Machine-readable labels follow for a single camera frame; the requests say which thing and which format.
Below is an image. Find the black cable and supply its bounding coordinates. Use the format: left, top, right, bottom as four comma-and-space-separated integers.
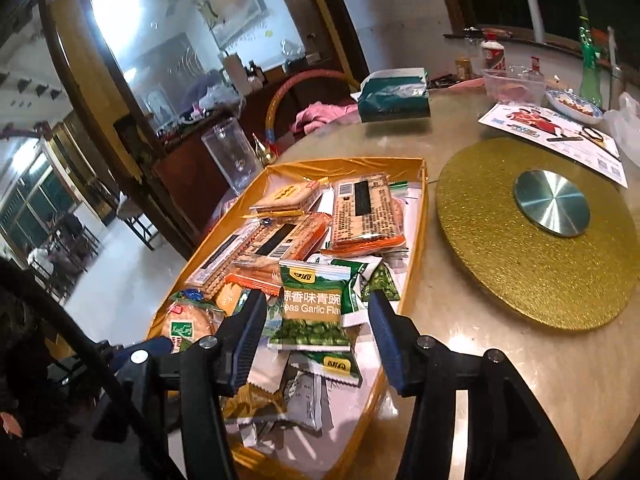
0, 257, 187, 480

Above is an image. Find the clear plastic cup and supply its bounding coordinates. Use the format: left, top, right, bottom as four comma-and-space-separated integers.
200, 116, 266, 197

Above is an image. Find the white paper roll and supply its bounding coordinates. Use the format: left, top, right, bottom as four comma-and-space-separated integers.
526, 0, 546, 43

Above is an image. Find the blue white patterned bowl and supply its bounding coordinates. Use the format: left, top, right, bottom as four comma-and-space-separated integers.
544, 87, 605, 126

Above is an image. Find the green-label round cracker pack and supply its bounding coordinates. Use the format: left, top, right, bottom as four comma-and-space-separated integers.
167, 290, 226, 356

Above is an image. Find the round-back wooden chair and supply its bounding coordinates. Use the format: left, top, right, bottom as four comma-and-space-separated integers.
264, 69, 361, 161

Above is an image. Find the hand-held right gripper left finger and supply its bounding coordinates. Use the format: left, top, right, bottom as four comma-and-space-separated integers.
92, 290, 268, 480

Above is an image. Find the gold glitter turntable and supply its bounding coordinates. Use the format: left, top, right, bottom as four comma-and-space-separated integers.
435, 137, 640, 332

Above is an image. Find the framed wall painting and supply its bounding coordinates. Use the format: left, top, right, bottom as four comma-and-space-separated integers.
197, 0, 268, 51

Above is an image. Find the dark green tissue box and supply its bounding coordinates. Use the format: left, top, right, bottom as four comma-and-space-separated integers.
357, 67, 432, 123

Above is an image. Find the white blue cracker pack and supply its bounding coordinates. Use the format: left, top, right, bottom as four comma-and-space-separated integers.
186, 220, 266, 293

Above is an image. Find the pink cloth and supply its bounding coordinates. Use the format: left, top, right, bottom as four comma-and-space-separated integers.
292, 101, 360, 134

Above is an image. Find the gold-edged white tray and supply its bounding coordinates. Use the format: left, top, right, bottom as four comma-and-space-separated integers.
145, 156, 431, 480

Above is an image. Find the gold snack packet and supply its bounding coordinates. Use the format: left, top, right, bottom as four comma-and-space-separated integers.
220, 382, 289, 423

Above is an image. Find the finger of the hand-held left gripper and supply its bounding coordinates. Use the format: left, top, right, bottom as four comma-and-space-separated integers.
107, 336, 174, 374

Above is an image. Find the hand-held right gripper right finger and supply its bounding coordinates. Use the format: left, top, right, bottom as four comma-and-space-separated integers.
367, 290, 581, 480

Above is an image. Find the grey white snack packet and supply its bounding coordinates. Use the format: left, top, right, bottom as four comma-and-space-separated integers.
282, 370, 326, 434

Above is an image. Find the printed paper leaflet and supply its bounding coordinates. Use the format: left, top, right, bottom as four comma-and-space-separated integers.
477, 102, 629, 189

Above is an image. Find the green plastic bottle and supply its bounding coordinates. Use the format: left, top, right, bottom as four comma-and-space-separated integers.
577, 15, 605, 109

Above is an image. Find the yellow cracker pack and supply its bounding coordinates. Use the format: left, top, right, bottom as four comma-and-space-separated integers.
249, 180, 321, 217

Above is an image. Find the orange long cracker pack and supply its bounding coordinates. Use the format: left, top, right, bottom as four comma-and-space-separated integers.
320, 172, 407, 259
235, 212, 332, 281

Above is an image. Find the white plastic bag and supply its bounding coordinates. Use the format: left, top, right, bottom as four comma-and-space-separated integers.
602, 92, 640, 161

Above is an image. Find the clear plastic food container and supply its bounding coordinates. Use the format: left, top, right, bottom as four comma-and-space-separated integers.
482, 67, 547, 106

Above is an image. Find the green pea packet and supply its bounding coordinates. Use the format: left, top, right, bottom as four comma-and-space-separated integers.
290, 350, 364, 389
267, 259, 353, 351

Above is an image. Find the dark wooden sideboard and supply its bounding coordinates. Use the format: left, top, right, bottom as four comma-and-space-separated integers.
112, 60, 311, 256

